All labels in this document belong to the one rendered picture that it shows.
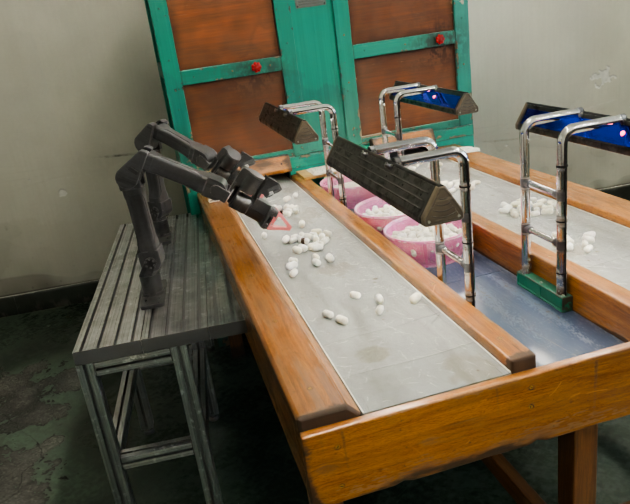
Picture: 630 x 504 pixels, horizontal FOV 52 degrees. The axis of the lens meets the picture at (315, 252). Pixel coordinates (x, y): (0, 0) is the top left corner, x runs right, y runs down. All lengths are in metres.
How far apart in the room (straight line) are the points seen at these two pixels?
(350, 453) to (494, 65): 3.19
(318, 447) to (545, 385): 0.45
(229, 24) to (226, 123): 0.40
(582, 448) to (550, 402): 0.22
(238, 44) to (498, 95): 1.86
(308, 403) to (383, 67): 2.03
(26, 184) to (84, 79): 0.67
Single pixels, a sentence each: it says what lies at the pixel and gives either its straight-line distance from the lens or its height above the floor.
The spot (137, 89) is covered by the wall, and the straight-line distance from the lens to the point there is 3.75.
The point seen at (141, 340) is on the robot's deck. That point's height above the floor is 0.67.
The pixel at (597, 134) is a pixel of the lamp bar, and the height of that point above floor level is 1.07.
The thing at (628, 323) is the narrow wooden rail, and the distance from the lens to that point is 1.53.
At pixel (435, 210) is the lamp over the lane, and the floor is 1.07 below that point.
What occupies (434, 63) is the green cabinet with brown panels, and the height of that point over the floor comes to 1.14.
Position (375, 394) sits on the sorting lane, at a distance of 1.25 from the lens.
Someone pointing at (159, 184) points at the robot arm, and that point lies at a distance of 2.54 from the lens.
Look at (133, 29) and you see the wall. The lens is 3.74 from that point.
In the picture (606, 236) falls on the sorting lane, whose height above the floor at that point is 0.74.
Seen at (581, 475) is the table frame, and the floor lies 0.42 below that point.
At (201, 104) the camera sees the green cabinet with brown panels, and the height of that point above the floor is 1.12.
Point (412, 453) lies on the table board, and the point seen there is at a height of 0.64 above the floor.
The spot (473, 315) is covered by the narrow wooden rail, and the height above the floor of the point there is 0.76.
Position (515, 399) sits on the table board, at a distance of 1.31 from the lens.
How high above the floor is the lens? 1.42
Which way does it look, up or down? 20 degrees down
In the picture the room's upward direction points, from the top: 8 degrees counter-clockwise
